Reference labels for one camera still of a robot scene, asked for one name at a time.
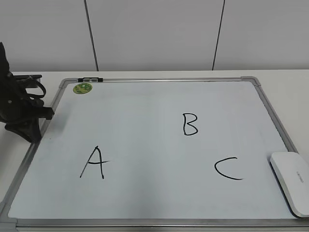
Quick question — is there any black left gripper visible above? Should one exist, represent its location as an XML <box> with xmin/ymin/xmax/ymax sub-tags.
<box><xmin>0</xmin><ymin>43</ymin><xmax>55</xmax><ymax>143</ymax></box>

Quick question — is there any white whiteboard eraser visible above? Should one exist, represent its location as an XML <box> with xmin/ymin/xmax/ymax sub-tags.
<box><xmin>270</xmin><ymin>152</ymin><xmax>309</xmax><ymax>218</ymax></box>

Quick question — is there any round green magnet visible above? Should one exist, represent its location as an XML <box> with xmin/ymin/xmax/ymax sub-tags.
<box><xmin>73</xmin><ymin>83</ymin><xmax>93</xmax><ymax>95</ymax></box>

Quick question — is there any black silver hanging clip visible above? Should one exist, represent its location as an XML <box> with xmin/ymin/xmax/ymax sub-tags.
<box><xmin>78</xmin><ymin>77</ymin><xmax>103</xmax><ymax>83</ymax></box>

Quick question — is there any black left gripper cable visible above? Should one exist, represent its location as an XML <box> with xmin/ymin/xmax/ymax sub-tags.
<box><xmin>24</xmin><ymin>81</ymin><xmax>47</xmax><ymax>100</ymax></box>

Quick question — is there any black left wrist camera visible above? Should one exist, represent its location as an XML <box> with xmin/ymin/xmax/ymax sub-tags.
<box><xmin>15</xmin><ymin>74</ymin><xmax>42</xmax><ymax>88</ymax></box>

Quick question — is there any white magnetic whiteboard grey frame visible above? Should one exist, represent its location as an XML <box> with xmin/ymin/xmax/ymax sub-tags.
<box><xmin>0</xmin><ymin>76</ymin><xmax>309</xmax><ymax>232</ymax></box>

